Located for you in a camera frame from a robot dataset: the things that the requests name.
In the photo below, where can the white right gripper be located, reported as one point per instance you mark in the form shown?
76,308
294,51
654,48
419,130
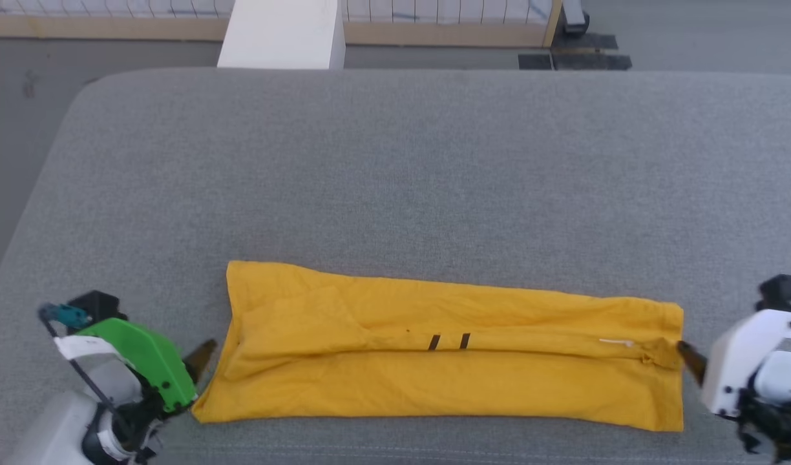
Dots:
738,361

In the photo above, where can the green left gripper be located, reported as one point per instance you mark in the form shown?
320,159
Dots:
143,352

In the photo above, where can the yellow cartoon print T-shirt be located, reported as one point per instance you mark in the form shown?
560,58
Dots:
434,381

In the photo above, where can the large black floor mat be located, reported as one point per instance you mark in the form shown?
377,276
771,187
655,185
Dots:
589,58

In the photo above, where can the white box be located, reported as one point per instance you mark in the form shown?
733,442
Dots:
282,35

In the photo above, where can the small black floor mat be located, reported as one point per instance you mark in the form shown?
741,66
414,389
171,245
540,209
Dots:
534,61

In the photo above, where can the black caster foot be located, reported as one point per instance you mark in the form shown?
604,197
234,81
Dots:
574,16

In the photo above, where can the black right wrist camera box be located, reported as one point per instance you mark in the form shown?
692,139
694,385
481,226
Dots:
783,294

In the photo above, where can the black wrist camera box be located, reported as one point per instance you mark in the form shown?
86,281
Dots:
783,294
98,305

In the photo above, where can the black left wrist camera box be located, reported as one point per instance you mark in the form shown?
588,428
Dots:
98,305

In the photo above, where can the lemon print wooden frame screen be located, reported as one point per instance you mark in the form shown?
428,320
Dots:
434,32

